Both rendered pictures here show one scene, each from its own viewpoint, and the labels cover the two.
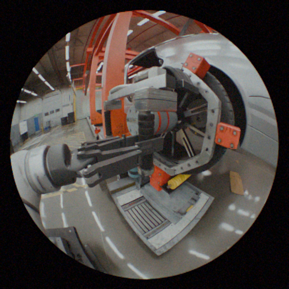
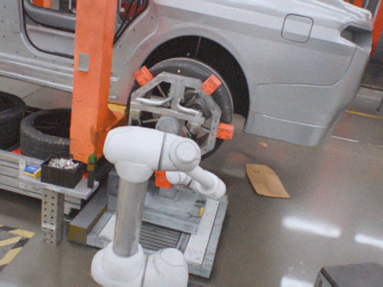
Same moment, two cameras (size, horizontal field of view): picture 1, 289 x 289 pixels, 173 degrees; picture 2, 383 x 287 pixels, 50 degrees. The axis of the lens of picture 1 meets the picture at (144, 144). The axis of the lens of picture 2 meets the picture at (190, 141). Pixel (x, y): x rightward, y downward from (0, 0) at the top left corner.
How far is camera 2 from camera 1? 2.08 m
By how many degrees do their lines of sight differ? 43
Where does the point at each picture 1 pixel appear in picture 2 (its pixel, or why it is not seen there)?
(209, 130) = (213, 130)
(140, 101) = (194, 129)
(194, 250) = (245, 265)
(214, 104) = (217, 116)
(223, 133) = (221, 132)
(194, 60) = (211, 86)
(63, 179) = not seen: hidden behind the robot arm
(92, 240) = not seen: outside the picture
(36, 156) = not seen: hidden behind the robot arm
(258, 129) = (264, 114)
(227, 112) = (225, 116)
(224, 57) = (243, 36)
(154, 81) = (198, 120)
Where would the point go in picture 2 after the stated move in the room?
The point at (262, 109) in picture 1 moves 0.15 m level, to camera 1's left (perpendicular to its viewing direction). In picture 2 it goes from (273, 95) to (259, 97)
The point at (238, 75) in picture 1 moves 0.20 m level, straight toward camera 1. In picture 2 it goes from (251, 62) to (247, 68)
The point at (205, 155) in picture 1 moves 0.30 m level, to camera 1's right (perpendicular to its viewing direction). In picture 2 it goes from (210, 144) to (243, 137)
